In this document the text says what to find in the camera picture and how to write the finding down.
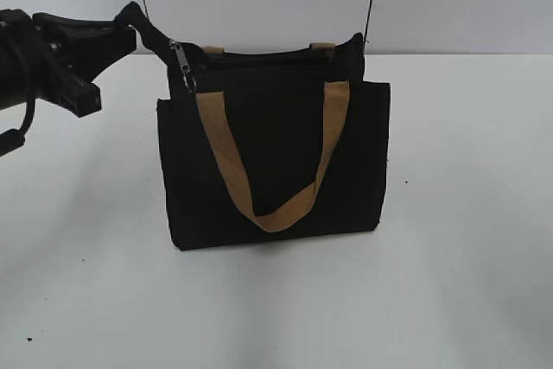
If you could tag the black tote bag tan handles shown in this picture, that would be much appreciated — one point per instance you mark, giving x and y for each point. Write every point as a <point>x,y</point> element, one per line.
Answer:
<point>272,146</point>

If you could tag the silver zipper pull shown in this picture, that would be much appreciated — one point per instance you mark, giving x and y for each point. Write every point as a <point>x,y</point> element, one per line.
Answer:
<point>188,78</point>

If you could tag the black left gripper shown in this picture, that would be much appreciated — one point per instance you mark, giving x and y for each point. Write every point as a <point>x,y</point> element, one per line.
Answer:
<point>78,52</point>

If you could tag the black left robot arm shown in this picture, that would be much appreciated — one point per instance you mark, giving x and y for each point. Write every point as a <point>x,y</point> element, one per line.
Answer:
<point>23,58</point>

